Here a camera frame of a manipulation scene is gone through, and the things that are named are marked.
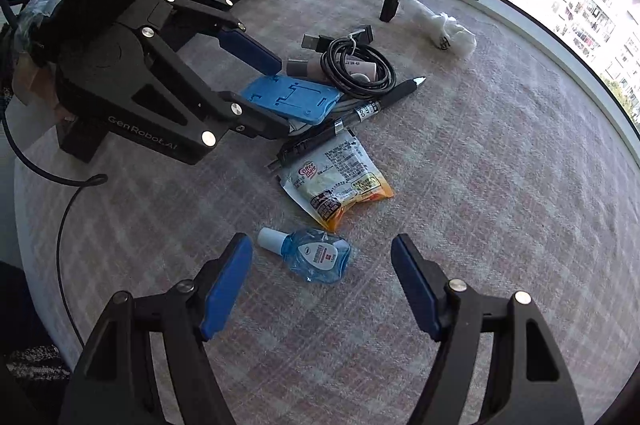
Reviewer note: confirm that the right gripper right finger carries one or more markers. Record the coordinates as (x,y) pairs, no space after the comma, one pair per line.
(528,381)

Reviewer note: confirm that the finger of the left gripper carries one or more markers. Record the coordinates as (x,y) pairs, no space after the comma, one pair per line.
(250,120)
(245,48)

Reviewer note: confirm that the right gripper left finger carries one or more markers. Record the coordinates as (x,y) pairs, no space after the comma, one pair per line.
(114,381)

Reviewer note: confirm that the pink tube grey cap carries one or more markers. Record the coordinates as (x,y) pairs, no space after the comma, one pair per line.
(311,69)

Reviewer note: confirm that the blue plastic phone stand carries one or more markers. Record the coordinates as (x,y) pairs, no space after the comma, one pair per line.
(293,98)

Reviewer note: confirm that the black pen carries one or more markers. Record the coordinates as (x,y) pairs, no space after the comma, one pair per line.
(310,140)

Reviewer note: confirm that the snack packet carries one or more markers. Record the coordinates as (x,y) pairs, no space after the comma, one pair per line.
(333,178)

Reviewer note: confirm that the blue sanitizer bottle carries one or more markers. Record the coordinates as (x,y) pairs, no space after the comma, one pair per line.
(315,255)

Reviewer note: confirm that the white plastic bag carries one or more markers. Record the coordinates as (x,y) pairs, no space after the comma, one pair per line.
(442,30)

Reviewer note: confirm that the checkered tablecloth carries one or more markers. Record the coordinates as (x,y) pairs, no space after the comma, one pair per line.
(504,172)

